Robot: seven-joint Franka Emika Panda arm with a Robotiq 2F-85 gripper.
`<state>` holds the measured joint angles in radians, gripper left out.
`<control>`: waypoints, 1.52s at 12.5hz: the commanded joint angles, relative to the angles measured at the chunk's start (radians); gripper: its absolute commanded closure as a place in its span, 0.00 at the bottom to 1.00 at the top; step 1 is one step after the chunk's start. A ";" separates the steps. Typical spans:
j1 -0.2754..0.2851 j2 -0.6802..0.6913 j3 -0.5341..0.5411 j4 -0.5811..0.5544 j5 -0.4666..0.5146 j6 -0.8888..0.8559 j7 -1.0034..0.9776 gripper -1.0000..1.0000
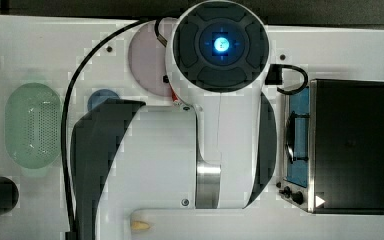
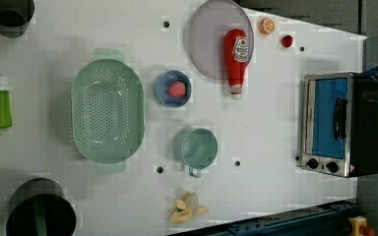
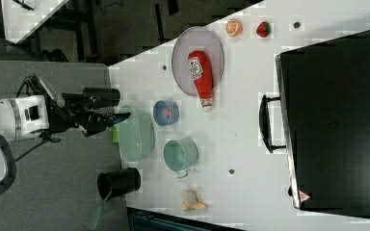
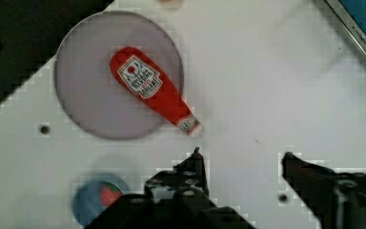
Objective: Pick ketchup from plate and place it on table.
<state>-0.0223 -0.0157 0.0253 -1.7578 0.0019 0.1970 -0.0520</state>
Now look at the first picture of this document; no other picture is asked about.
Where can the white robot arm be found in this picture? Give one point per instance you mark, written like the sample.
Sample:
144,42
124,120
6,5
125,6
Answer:
215,150

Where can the blue small bowl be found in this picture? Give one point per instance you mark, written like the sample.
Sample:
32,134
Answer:
100,97

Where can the peeled banana toy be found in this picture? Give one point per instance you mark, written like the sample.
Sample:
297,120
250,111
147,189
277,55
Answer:
140,226

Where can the black toaster oven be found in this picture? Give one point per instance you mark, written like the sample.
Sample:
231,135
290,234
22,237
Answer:
333,148

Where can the green perforated colander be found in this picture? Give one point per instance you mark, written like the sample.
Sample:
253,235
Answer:
32,125

